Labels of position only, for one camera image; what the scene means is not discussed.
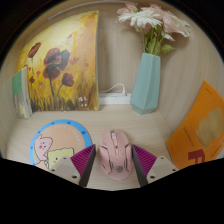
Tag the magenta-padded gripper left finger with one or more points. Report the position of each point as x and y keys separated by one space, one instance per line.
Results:
x=81 y=160

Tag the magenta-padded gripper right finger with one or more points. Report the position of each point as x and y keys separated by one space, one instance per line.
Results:
x=145 y=160

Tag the pink computer mouse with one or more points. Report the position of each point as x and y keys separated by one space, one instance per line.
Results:
x=115 y=153

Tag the round blue-rimmed cartoon mouse pad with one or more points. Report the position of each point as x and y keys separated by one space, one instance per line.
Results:
x=58 y=136

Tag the orange book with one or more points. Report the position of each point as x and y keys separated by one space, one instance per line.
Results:
x=196 y=133

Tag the white power strip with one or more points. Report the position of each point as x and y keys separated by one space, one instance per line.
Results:
x=113 y=99

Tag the pale teal faceted vase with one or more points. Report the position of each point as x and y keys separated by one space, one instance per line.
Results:
x=146 y=85

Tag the green and beige book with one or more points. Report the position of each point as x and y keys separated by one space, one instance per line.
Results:
x=20 y=90

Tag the yellow poppy flower painting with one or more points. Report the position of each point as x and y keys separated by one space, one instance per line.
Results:
x=63 y=60

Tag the pink and white flower bouquet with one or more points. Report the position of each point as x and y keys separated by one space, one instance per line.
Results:
x=143 y=18

